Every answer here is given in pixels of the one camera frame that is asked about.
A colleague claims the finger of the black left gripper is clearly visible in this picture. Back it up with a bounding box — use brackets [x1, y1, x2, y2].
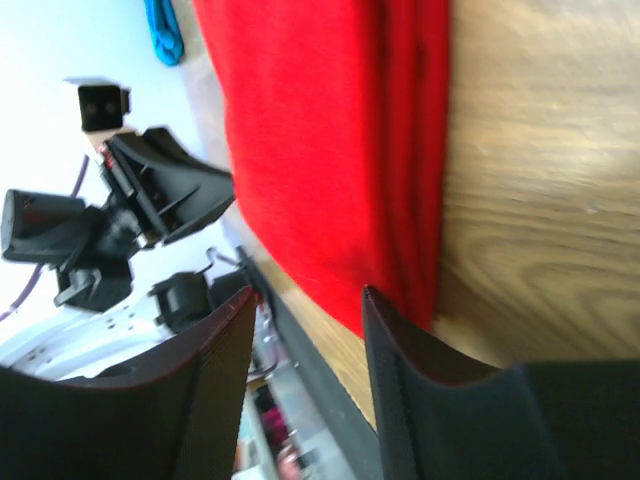
[107, 127, 235, 245]

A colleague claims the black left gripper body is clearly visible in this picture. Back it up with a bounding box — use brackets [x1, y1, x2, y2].
[0, 127, 151, 311]

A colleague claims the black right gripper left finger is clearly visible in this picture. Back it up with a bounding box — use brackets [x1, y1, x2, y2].
[1, 287, 256, 479]

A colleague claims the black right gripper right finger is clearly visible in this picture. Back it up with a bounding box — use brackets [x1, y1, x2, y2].
[362, 287, 639, 479]

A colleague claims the red t shirt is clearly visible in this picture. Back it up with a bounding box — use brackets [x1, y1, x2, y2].
[195, 1, 450, 334]

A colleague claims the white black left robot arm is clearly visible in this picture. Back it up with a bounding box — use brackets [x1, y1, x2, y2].
[1, 127, 247, 381]

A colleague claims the blue folded t shirt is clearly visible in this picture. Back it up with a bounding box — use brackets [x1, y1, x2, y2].
[144, 0, 184, 67]

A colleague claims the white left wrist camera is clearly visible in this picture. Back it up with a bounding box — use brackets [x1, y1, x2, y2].
[61, 77, 131, 151]

